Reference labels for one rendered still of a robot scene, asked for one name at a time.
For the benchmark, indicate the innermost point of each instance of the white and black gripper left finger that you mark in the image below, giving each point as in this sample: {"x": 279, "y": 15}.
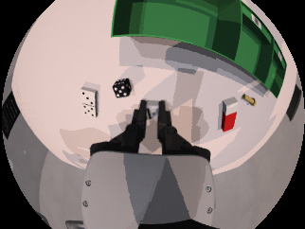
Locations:
{"x": 129, "y": 140}

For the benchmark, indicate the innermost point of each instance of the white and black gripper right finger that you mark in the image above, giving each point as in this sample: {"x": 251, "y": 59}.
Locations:
{"x": 174, "y": 143}

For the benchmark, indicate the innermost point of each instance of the black die with white pips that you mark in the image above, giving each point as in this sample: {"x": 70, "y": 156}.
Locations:
{"x": 122, "y": 88}

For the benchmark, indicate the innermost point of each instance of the green compartment tray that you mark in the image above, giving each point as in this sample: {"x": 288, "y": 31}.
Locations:
{"x": 216, "y": 25}

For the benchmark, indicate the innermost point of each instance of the white domino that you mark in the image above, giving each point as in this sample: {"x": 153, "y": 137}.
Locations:
{"x": 89, "y": 101}

